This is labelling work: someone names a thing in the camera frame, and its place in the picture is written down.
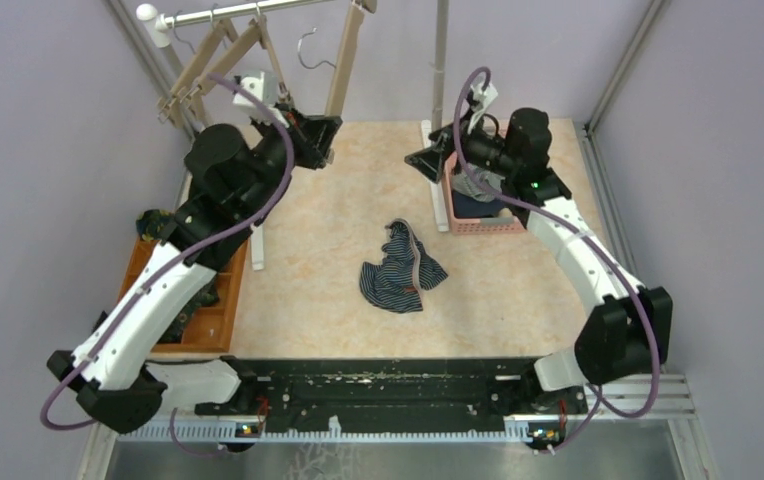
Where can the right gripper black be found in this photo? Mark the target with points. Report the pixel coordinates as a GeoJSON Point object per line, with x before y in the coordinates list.
{"type": "Point", "coordinates": [431, 159]}

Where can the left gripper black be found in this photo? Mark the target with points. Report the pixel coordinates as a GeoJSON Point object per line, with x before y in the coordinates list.
{"type": "Point", "coordinates": [313, 135]}

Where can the navy underwear cream waistband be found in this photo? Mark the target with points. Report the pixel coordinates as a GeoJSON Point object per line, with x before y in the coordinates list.
{"type": "Point", "coordinates": [466, 207]}

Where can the beige hanger holding pinstriped underwear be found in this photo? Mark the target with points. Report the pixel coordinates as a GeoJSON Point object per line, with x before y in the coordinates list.
{"type": "Point", "coordinates": [343, 66]}

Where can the beige hanger holding navy underwear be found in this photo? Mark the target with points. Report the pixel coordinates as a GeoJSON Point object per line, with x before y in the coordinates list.
{"type": "Point", "coordinates": [228, 54]}

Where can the beige clip hanger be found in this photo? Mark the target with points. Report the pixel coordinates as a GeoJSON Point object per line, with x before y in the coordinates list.
{"type": "Point", "coordinates": [185, 95]}

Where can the navy pinstriped underwear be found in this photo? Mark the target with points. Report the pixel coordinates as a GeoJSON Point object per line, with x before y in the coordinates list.
{"type": "Point", "coordinates": [396, 284]}

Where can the grey striped underwear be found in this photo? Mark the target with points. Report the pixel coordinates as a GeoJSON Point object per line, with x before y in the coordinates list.
{"type": "Point", "coordinates": [464, 184]}

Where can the beige hanger holding grey underwear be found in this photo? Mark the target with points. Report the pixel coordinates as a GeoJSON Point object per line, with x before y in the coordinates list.
{"type": "Point", "coordinates": [267, 44]}

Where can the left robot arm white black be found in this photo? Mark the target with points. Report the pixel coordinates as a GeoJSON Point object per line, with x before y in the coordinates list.
{"type": "Point", "coordinates": [234, 186]}

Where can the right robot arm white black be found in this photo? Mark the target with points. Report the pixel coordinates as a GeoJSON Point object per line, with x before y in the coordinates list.
{"type": "Point", "coordinates": [628, 325]}

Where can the pink plastic basket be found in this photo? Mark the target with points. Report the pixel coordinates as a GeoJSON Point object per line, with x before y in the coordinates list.
{"type": "Point", "coordinates": [472, 226]}

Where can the dark patterned cloth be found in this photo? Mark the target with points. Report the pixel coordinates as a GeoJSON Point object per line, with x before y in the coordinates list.
{"type": "Point", "coordinates": [150, 223]}

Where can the orange plastic tray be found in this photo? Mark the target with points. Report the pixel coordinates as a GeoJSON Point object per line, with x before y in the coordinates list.
{"type": "Point", "coordinates": [206, 323]}

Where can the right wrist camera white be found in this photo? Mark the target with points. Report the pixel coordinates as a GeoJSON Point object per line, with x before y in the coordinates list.
{"type": "Point", "coordinates": [479, 99]}

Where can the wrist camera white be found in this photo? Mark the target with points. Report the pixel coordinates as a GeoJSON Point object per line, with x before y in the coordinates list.
{"type": "Point", "coordinates": [264, 86]}
{"type": "Point", "coordinates": [479, 99]}

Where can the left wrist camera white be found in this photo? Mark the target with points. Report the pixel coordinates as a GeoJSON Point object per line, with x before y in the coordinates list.
{"type": "Point", "coordinates": [264, 86]}

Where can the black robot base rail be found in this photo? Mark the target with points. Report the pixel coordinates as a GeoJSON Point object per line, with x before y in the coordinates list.
{"type": "Point", "coordinates": [390, 396]}

